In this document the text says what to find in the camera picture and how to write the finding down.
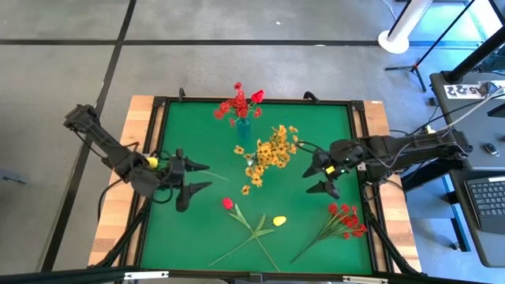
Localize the clear glass vase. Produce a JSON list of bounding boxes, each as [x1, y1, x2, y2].
[[243, 151, 260, 169]]

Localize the grey floor object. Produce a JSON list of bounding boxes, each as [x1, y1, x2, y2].
[[0, 169, 31, 186]]

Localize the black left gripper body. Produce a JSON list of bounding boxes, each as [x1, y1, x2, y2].
[[155, 156, 186, 194]]

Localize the black keyboard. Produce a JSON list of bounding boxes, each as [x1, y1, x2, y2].
[[464, 176, 505, 234]]

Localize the white pole with round base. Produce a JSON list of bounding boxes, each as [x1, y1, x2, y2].
[[377, 0, 435, 55]]

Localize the blue glass vase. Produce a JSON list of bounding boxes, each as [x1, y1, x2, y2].
[[236, 117, 253, 143]]

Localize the black aluminium table frame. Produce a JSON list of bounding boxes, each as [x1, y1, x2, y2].
[[0, 94, 505, 284]]

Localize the white power cable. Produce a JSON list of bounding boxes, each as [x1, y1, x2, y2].
[[424, 87, 505, 135]]

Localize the green table mat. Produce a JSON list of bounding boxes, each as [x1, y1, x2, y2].
[[140, 100, 374, 275]]

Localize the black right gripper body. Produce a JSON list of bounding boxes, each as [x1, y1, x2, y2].
[[315, 138, 366, 181]]

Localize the red flower bunch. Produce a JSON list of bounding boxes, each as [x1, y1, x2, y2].
[[290, 202, 368, 264], [213, 81, 264, 128]]

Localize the white handwritten label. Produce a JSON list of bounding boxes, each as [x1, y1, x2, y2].
[[443, 83, 485, 99]]

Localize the thick black stand pole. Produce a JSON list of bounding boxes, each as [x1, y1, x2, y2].
[[441, 27, 505, 84]]

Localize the black tripod stand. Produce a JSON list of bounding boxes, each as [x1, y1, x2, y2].
[[384, 0, 481, 92]]

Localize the silver aluminium bracket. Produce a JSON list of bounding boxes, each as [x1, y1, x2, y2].
[[124, 271, 170, 281], [342, 275, 390, 284]]

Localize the dark grey side desk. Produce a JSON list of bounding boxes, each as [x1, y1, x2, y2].
[[449, 169, 505, 269]]

